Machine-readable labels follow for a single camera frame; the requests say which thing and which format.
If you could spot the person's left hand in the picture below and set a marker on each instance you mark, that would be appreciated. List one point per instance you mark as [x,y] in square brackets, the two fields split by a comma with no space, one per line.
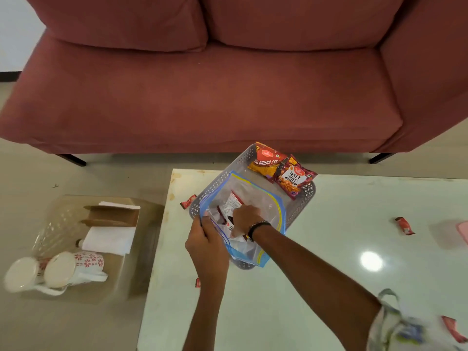
[206,248]

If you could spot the person's right hand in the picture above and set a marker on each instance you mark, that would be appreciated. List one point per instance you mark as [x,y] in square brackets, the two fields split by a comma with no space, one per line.
[246,219]

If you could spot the dark peanuts snack packet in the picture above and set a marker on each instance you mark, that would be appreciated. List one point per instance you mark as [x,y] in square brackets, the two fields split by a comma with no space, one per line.
[223,217]

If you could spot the clear blue-sealed zip bag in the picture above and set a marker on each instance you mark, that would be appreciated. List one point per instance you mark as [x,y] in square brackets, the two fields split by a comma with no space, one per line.
[256,193]

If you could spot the red candy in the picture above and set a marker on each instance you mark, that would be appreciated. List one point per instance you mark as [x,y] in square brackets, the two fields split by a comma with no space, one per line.
[405,225]
[188,201]
[453,328]
[197,282]

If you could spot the grey plastic tray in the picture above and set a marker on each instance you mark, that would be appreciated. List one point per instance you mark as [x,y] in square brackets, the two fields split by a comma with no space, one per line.
[215,186]

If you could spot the maroon nuts snack packet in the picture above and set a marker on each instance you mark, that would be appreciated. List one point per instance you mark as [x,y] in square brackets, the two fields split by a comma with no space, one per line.
[294,177]

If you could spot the wooden napkin holder with napkins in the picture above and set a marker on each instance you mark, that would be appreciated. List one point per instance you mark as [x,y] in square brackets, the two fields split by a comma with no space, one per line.
[113,215]

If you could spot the white floral mug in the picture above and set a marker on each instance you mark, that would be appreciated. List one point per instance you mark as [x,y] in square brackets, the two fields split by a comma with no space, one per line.
[22,274]
[60,270]

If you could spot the person's right forearm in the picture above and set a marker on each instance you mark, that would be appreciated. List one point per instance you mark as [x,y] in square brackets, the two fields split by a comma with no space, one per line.
[314,285]

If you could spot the person's left forearm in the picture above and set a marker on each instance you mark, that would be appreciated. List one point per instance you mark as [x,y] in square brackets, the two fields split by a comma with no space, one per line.
[204,318]

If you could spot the beige plastic stool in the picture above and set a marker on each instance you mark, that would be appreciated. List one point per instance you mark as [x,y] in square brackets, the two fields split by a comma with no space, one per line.
[142,259]

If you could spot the red fabric sofa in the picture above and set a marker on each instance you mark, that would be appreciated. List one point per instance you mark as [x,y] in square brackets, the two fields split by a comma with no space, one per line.
[219,98]

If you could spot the black sofa leg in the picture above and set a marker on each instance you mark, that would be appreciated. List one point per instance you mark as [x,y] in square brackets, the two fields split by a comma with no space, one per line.
[71,160]
[380,158]

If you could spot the red sofa back cushion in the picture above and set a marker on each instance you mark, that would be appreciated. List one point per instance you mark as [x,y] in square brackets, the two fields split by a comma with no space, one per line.
[303,21]
[117,18]

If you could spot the clear container with pink lid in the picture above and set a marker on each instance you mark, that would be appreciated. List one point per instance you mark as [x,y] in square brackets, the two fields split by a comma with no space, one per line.
[463,232]

